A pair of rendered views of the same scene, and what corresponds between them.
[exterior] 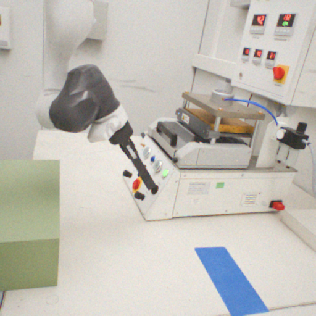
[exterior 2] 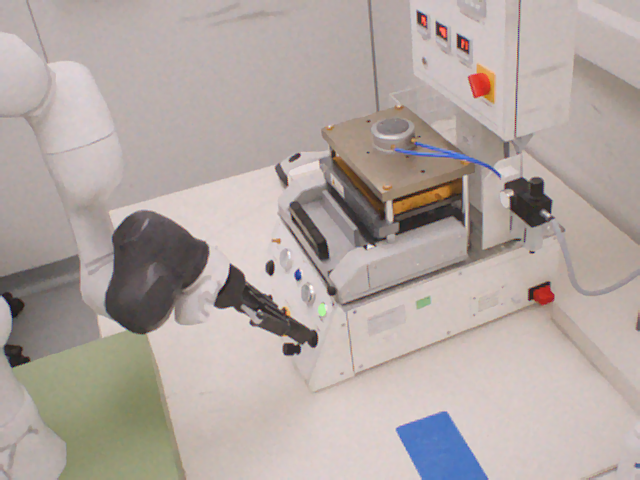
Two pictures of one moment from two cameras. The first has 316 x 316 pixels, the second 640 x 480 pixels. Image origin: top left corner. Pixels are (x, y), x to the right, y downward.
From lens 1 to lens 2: 0.54 m
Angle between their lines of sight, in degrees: 16
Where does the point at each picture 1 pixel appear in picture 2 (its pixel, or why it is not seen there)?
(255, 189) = (493, 284)
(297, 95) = (524, 119)
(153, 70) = not seen: outside the picture
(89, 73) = (145, 239)
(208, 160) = (390, 275)
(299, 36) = (497, 21)
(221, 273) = (438, 465)
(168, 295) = not seen: outside the picture
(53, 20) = (65, 189)
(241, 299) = not seen: outside the picture
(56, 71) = (93, 232)
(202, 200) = (399, 333)
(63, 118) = (131, 322)
